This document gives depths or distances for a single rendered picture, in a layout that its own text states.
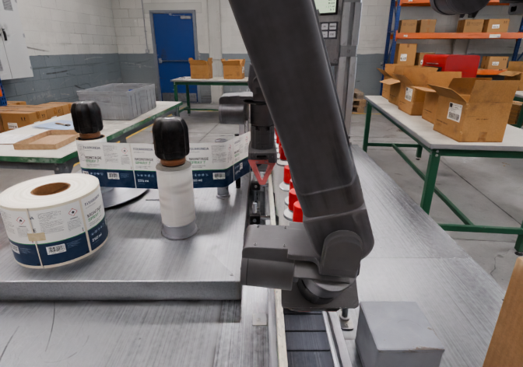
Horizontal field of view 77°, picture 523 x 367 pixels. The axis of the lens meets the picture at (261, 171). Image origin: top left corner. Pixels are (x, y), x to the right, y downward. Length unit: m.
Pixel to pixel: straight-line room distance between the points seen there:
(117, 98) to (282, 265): 2.51
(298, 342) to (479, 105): 2.00
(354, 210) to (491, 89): 2.12
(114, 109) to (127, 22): 6.67
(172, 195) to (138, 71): 8.56
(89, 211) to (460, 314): 0.81
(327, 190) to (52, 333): 0.63
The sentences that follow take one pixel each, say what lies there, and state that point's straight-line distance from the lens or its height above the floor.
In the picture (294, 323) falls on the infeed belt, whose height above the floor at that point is 0.88.
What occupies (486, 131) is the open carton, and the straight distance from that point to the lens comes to 2.46.
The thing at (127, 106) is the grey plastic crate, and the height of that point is 0.91.
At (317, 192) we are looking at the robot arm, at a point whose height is 1.21.
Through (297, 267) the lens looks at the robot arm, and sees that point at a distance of 0.37.
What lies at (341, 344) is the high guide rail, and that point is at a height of 0.96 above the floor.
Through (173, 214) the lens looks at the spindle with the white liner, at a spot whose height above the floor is 0.95.
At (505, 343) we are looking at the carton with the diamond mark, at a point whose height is 1.02.
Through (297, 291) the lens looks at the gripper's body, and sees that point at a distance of 0.47.
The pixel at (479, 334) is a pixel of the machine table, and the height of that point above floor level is 0.83.
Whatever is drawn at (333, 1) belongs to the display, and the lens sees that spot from 0.89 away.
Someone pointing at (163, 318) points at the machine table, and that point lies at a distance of 0.74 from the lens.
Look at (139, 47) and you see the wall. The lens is 9.26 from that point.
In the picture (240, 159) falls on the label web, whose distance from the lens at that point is 1.10.
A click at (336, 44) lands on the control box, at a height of 1.34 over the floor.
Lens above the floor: 1.33
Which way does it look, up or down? 20 degrees down
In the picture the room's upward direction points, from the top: straight up
